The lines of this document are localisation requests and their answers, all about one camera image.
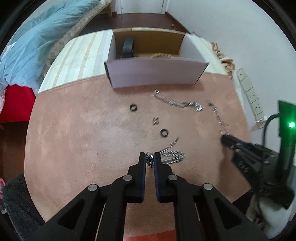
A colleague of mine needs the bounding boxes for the thin silver pendant necklace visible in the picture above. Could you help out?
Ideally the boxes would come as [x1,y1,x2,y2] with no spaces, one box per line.
[207,99,230,135]

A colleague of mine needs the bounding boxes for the chunky silver chain necklace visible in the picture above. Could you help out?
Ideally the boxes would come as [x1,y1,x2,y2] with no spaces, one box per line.
[145,136,186,168]

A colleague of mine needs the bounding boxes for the silver charm bracelet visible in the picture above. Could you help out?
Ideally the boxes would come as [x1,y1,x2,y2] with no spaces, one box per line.
[152,89,204,112]

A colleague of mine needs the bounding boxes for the black smart watch band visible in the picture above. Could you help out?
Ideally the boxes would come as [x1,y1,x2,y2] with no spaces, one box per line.
[121,37,134,59]

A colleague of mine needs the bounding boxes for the white power strip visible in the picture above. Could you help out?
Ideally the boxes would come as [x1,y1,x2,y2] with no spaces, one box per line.
[236,68,267,129]

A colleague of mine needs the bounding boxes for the small silver earrings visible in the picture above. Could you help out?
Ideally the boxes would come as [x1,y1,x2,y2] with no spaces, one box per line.
[152,117,159,125]

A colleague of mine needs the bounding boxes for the dark fuzzy cushion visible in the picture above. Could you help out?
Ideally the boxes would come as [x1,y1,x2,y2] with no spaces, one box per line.
[1,173,45,240]

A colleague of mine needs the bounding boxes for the white cardboard box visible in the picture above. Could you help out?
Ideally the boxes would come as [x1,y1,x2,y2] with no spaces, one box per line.
[104,28,209,89]

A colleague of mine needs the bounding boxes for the striped table cloth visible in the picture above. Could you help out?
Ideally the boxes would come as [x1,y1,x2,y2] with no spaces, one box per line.
[37,27,228,94]

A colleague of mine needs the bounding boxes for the red bed sheet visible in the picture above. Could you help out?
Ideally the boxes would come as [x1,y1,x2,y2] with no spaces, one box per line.
[1,85,36,123]

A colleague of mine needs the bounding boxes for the checkered mattress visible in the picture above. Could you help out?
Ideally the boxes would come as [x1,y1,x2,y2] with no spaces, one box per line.
[41,0,111,78]

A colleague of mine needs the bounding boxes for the blue duvet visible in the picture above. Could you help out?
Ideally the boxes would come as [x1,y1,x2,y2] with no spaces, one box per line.
[1,0,99,92]

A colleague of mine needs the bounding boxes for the white door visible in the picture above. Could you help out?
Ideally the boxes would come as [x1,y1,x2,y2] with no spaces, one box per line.
[112,0,170,14]

